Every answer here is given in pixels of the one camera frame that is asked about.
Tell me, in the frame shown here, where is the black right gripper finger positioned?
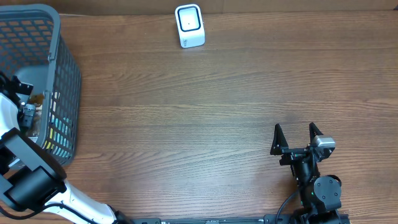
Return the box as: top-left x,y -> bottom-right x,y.
270,123 -> 289,156
309,122 -> 323,145

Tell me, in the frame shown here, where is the beige Pantree snack bag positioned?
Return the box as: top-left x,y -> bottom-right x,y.
27,94 -> 45,137

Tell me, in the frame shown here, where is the teal snack packet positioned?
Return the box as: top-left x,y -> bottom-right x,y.
44,115 -> 71,158

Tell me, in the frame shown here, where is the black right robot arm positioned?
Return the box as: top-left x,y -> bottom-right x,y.
270,123 -> 343,223

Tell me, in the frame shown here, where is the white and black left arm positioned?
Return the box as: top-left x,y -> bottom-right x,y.
1,74 -> 131,223

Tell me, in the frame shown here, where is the white barcode scanner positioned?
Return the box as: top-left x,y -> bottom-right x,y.
175,4 -> 205,49

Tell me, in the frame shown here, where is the dark grey plastic basket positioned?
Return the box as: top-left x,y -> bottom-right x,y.
1,4 -> 81,166

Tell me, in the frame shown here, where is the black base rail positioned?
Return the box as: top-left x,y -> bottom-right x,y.
130,213 -> 351,224

